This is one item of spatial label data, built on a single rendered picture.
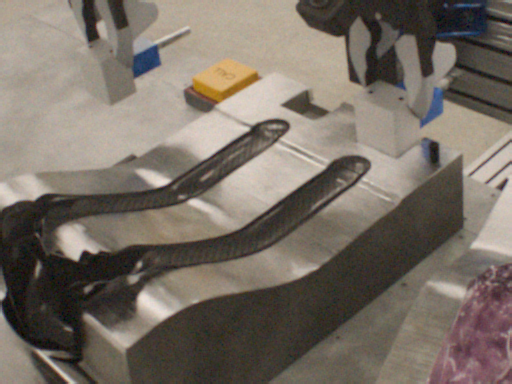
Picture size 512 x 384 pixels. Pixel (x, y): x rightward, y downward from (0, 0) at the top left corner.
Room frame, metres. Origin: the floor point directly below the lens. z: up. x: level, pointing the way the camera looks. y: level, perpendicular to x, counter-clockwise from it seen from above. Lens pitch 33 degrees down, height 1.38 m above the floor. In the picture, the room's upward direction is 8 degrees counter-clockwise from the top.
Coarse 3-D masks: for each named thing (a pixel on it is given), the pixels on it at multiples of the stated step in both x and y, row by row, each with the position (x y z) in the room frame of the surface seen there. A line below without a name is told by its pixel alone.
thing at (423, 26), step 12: (420, 0) 0.71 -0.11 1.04; (420, 12) 0.70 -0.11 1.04; (408, 24) 0.71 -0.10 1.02; (420, 24) 0.70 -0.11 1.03; (432, 24) 0.70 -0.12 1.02; (420, 36) 0.70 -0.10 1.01; (432, 36) 0.70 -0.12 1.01; (420, 48) 0.70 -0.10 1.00; (432, 48) 0.69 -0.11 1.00; (420, 60) 0.70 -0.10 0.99; (432, 60) 0.70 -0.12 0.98; (432, 72) 0.70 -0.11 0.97
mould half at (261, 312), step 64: (192, 128) 0.81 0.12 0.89; (320, 128) 0.77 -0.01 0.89; (0, 192) 0.66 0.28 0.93; (64, 192) 0.66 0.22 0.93; (256, 192) 0.68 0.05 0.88; (384, 192) 0.65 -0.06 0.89; (448, 192) 0.68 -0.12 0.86; (256, 256) 0.59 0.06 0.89; (320, 256) 0.58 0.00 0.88; (384, 256) 0.62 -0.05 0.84; (0, 320) 0.58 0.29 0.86; (128, 320) 0.48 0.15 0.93; (192, 320) 0.49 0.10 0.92; (256, 320) 0.53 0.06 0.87; (320, 320) 0.57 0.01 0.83
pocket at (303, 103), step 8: (312, 88) 0.85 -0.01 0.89; (296, 96) 0.84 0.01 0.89; (304, 96) 0.84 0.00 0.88; (312, 96) 0.85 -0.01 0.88; (280, 104) 0.82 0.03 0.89; (288, 104) 0.83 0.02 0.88; (296, 104) 0.84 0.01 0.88; (304, 104) 0.84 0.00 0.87; (312, 104) 0.84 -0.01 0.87; (320, 104) 0.84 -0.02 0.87; (296, 112) 0.83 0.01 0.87; (304, 112) 0.84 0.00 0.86; (312, 112) 0.84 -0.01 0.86; (320, 112) 0.83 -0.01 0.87; (328, 112) 0.82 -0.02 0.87
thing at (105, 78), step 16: (176, 32) 0.93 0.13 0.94; (80, 48) 0.88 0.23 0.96; (96, 48) 0.88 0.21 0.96; (112, 48) 0.87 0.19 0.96; (144, 48) 0.89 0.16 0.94; (160, 48) 0.91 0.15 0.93; (80, 64) 0.88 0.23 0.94; (96, 64) 0.85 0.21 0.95; (112, 64) 0.85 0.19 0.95; (144, 64) 0.88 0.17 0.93; (160, 64) 0.89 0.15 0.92; (96, 80) 0.86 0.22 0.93; (112, 80) 0.85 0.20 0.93; (128, 80) 0.86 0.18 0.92; (96, 96) 0.87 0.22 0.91; (112, 96) 0.85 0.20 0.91
